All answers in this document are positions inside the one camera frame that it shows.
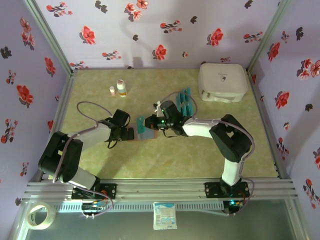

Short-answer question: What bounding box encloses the brown card holder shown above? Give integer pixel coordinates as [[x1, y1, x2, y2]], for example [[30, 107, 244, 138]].
[[127, 126, 159, 142]]

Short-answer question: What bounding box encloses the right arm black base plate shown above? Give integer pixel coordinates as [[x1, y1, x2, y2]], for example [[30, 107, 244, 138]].
[[204, 181, 250, 199]]

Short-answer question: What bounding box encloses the white blue-printed packet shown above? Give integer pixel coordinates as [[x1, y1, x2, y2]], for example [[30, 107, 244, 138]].
[[152, 201, 178, 230]]

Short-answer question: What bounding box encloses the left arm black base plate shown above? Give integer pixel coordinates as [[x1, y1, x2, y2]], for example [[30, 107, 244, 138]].
[[71, 183, 118, 200]]

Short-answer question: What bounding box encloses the left arm grey cable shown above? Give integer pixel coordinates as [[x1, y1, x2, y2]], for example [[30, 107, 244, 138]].
[[51, 101, 115, 218]]

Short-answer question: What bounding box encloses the large white pill bottle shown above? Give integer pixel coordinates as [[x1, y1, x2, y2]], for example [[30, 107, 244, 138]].
[[116, 79, 128, 98]]

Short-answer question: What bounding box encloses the white zip case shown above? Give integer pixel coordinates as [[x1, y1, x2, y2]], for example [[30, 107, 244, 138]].
[[197, 62, 248, 103]]

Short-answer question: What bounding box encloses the slotted cable duct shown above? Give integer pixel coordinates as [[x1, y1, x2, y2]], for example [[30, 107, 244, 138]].
[[53, 201, 225, 212]]

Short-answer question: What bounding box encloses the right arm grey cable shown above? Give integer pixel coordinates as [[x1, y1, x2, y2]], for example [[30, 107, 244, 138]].
[[159, 91, 256, 216]]

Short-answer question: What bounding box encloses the aluminium front rail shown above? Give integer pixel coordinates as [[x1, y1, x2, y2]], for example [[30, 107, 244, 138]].
[[21, 178, 299, 203]]

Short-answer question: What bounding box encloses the aluminium side rail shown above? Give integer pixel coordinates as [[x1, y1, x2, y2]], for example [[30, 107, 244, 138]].
[[37, 69, 78, 182], [246, 69, 291, 180]]

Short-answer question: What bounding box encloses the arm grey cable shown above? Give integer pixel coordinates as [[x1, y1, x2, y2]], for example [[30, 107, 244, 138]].
[[51, 101, 115, 218], [159, 91, 256, 216]]

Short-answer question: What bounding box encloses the aluminium frame post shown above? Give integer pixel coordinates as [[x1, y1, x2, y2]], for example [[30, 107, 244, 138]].
[[23, 0, 78, 76], [246, 0, 295, 73]]

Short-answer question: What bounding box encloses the clear tape roll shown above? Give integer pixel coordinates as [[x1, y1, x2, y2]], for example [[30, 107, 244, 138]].
[[26, 201, 56, 230]]

